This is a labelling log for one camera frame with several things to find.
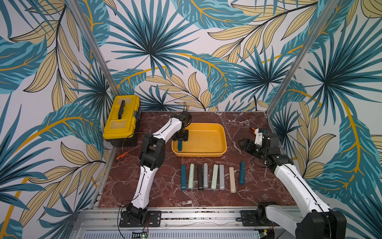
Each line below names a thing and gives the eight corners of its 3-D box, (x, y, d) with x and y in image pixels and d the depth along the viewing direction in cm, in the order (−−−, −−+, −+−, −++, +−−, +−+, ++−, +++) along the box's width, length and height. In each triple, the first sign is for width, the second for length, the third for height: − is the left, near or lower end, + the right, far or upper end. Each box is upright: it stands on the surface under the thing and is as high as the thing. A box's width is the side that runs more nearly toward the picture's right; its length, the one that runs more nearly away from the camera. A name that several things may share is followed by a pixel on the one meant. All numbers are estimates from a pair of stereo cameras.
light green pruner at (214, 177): (210, 189, 84) (211, 187, 82) (213, 165, 93) (213, 163, 91) (215, 190, 84) (216, 188, 82) (218, 166, 92) (218, 164, 90)
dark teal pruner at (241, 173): (238, 184, 87) (240, 182, 84) (240, 162, 95) (241, 160, 93) (242, 185, 87) (244, 183, 84) (243, 163, 95) (245, 161, 92)
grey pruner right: (219, 189, 84) (220, 188, 82) (219, 166, 93) (219, 164, 91) (223, 190, 84) (224, 188, 82) (223, 166, 93) (224, 164, 90)
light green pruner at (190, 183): (187, 189, 84) (187, 188, 82) (189, 164, 93) (189, 163, 91) (193, 189, 84) (193, 188, 82) (194, 165, 93) (194, 163, 91)
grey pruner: (203, 187, 84) (203, 186, 82) (203, 164, 93) (203, 162, 91) (207, 188, 84) (208, 186, 82) (207, 164, 93) (208, 163, 91)
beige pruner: (230, 192, 83) (230, 191, 81) (228, 168, 92) (229, 166, 90) (235, 193, 83) (236, 192, 81) (233, 168, 92) (234, 167, 90)
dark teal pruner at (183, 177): (181, 190, 84) (181, 189, 82) (181, 166, 92) (181, 165, 90) (186, 190, 84) (186, 188, 82) (186, 166, 92) (186, 164, 90)
